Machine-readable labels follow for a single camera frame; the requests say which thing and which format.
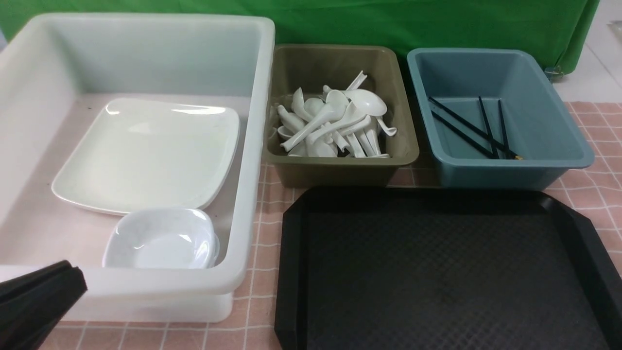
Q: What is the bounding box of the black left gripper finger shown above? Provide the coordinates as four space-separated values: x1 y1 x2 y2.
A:
0 261 87 350

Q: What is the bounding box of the small white bowl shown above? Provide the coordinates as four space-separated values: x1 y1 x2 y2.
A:
102 208 220 269

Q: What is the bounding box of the white square plate in bin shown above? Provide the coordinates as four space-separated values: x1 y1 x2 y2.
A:
51 98 242 215

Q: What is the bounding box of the large white plastic bin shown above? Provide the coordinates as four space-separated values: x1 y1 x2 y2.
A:
0 13 275 323

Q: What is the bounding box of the black serving tray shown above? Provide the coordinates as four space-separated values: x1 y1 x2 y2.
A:
274 187 622 350

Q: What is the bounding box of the olive brown plastic bin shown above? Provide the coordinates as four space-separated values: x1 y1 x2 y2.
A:
263 44 420 189

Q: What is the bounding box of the blue plastic bin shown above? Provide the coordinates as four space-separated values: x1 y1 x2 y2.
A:
407 48 595 191

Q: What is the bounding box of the green backdrop cloth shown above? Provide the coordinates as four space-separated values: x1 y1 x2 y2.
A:
0 0 599 73

